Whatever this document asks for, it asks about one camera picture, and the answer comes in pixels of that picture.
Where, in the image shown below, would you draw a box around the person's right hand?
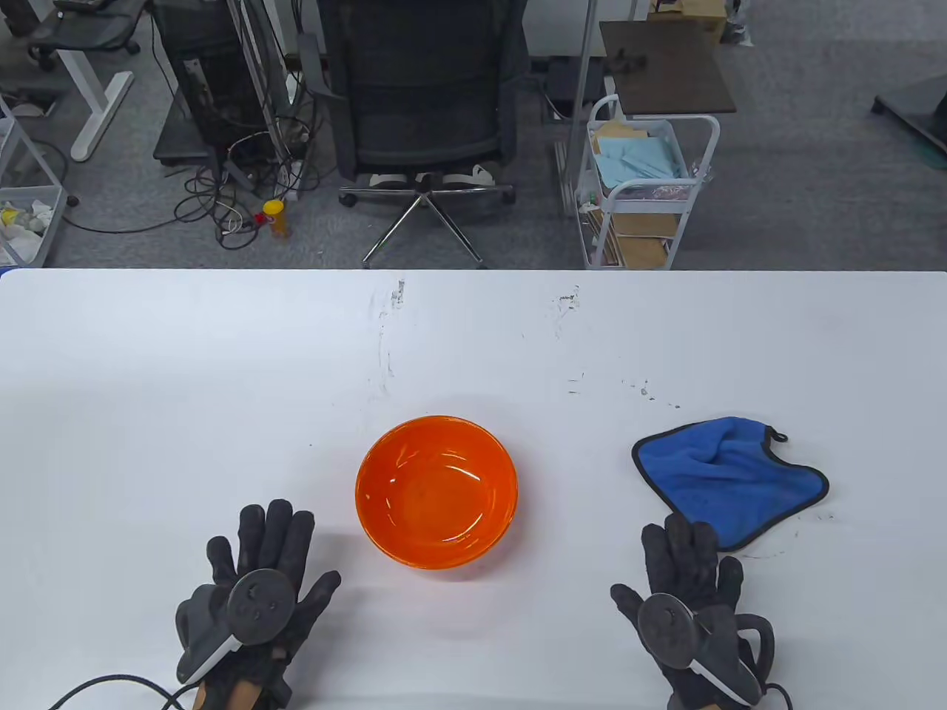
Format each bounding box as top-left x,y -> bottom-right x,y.
611,514 -> 778,710

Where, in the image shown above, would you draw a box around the person's left hand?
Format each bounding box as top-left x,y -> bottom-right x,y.
175,499 -> 343,709

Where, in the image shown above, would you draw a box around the blue hand towel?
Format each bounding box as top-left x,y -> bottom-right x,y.
631,416 -> 830,553

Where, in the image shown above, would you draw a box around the orange bowl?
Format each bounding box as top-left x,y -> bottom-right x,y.
355,416 -> 519,570

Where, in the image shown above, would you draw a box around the person's left forearm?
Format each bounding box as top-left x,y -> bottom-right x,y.
194,679 -> 261,710

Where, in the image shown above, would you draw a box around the round black hand tracker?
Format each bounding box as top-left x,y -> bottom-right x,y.
176,568 -> 297,685
638,593 -> 763,705

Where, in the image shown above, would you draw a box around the white rolling cart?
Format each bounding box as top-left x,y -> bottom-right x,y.
577,95 -> 721,271

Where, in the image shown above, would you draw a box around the light blue papers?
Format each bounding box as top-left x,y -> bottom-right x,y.
596,137 -> 689,189

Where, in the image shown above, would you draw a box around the grey metal pole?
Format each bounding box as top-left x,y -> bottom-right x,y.
566,0 -> 599,217

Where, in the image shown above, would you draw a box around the black mesh office chair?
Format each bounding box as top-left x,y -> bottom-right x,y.
296,0 -> 533,268

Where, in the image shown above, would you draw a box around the black computer tower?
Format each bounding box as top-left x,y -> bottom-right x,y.
153,0 -> 291,167

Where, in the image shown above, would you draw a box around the white desk leg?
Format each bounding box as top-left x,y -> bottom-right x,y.
55,50 -> 135,162

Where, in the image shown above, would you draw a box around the brown side table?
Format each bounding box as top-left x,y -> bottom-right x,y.
598,20 -> 738,115

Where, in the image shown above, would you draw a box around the black stand base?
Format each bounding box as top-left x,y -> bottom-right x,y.
872,74 -> 947,158

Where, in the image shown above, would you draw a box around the cardboard box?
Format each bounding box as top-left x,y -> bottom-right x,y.
650,0 -> 729,38

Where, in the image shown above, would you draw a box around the dark mesh chair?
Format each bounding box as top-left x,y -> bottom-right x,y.
0,0 -> 143,72

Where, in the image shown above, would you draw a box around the black glove cable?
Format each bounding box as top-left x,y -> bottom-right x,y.
48,672 -> 195,710
732,614 -> 794,710

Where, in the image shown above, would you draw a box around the tangled floor cables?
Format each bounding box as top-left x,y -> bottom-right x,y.
174,126 -> 323,250

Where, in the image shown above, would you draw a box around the white wire cart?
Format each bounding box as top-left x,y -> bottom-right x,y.
0,96 -> 81,268

